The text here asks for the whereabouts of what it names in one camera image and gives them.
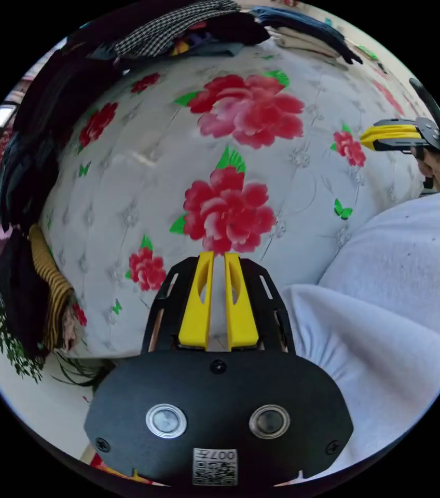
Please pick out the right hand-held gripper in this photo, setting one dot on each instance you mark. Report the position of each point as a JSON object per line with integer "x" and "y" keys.
{"x": 434, "y": 136}

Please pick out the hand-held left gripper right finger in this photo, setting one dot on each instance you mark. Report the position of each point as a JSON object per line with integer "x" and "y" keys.
{"x": 241, "y": 315}

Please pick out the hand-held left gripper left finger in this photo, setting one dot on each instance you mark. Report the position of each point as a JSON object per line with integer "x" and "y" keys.
{"x": 196, "y": 311}

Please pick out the bed with floral sheet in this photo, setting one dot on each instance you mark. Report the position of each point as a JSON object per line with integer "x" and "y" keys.
{"x": 157, "y": 186}

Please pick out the pile of folded clothes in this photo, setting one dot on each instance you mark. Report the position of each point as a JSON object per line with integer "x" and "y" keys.
{"x": 301, "y": 35}

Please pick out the person's body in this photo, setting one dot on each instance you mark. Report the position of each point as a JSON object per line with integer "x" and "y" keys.
{"x": 391, "y": 295}

